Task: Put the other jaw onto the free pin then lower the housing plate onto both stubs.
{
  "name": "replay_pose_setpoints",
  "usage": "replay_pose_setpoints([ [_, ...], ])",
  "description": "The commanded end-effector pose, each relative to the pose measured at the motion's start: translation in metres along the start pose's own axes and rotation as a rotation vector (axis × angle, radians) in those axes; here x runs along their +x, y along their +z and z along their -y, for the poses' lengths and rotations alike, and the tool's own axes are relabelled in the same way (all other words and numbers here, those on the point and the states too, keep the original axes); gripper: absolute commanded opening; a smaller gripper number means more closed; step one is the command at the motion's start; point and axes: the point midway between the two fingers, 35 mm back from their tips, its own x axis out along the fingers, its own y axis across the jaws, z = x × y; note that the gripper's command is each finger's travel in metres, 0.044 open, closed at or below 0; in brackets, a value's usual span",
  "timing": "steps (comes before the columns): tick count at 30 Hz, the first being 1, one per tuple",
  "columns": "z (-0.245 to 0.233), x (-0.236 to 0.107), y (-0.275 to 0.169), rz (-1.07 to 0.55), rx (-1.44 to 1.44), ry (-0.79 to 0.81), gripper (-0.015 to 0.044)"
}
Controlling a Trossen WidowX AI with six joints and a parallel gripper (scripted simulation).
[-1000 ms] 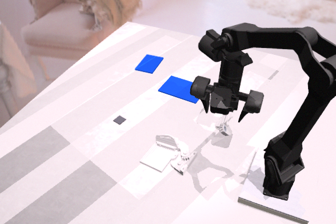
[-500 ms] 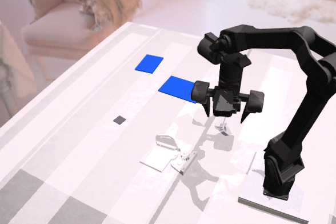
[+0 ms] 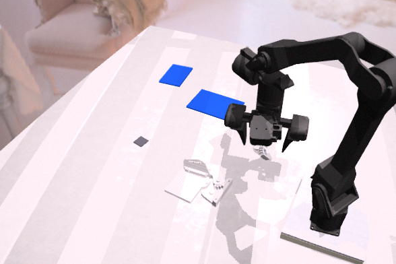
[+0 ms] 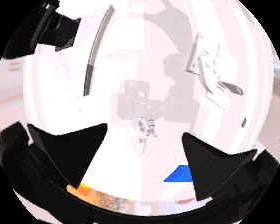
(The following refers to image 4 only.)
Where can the blue flat rectangular plate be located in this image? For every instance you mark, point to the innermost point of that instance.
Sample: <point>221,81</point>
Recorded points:
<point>180,175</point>

